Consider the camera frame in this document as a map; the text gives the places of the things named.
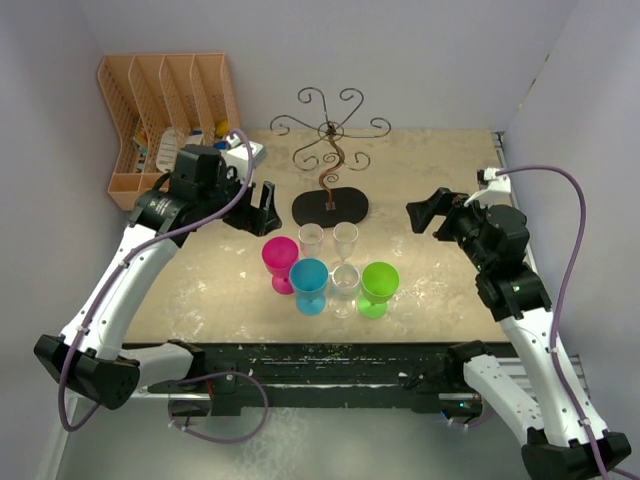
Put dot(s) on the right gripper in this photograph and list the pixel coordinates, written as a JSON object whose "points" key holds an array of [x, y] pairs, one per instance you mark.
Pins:
{"points": [[423, 212]]}

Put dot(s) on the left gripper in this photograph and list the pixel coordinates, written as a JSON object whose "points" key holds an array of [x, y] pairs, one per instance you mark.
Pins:
{"points": [[258, 220]]}

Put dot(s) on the pink plastic wine glass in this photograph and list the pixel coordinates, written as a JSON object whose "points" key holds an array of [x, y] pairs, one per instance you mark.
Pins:
{"points": [[279, 254]]}

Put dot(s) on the clear short wine glass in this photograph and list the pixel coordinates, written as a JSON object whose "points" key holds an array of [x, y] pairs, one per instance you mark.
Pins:
{"points": [[310, 239]]}

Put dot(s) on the clear tall flute glass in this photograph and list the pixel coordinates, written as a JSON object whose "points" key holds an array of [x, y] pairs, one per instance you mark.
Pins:
{"points": [[345, 236]]}

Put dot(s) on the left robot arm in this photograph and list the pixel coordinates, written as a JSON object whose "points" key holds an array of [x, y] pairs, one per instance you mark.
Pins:
{"points": [[125, 280]]}

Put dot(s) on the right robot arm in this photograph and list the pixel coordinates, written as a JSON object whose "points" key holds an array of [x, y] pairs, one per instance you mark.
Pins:
{"points": [[560, 433]]}

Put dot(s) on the metal wine glass rack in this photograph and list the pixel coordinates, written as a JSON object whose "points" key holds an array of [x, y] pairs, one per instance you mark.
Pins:
{"points": [[329, 205]]}

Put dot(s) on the blue plastic wine glass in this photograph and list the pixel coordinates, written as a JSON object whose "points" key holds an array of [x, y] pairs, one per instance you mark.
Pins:
{"points": [[309, 279]]}

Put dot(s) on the green plastic wine glass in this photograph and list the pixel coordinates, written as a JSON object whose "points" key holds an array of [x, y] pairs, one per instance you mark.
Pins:
{"points": [[379, 283]]}

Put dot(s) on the clear front wine glass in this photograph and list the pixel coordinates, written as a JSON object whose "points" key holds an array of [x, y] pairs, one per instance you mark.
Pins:
{"points": [[343, 289]]}

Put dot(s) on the yellow small object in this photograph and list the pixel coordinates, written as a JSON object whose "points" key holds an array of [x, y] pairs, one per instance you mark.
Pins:
{"points": [[222, 128]]}

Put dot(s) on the white blister pack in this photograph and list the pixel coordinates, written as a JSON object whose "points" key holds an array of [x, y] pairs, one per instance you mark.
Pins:
{"points": [[167, 151]]}

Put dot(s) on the colourful booklet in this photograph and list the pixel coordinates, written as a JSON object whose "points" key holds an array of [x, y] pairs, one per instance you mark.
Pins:
{"points": [[141, 144]]}

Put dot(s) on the peach plastic file organizer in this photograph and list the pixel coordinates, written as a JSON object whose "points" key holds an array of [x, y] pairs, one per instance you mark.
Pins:
{"points": [[190, 92]]}

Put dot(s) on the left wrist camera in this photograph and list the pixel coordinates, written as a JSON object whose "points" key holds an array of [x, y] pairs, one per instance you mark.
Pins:
{"points": [[237, 155]]}

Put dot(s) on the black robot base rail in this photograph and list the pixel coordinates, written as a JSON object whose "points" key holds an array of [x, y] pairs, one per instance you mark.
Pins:
{"points": [[421, 377]]}

